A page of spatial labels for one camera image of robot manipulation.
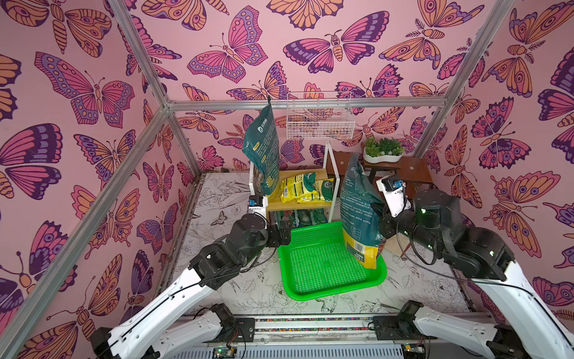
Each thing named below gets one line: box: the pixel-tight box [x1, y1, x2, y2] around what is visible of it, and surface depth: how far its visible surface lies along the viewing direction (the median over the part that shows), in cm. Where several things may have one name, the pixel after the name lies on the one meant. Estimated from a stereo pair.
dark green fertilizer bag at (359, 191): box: [340, 154, 387, 270], surface depth 65 cm
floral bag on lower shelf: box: [268, 207, 329, 228], surface depth 93 cm
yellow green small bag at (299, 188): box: [280, 172, 319, 204], surface depth 83 cm
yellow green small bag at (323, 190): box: [310, 178, 335, 202], surface depth 85 cm
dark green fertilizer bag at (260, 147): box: [242, 96, 282, 196], surface depth 67 cm
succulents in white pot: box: [362, 136, 406, 164], surface depth 91 cm
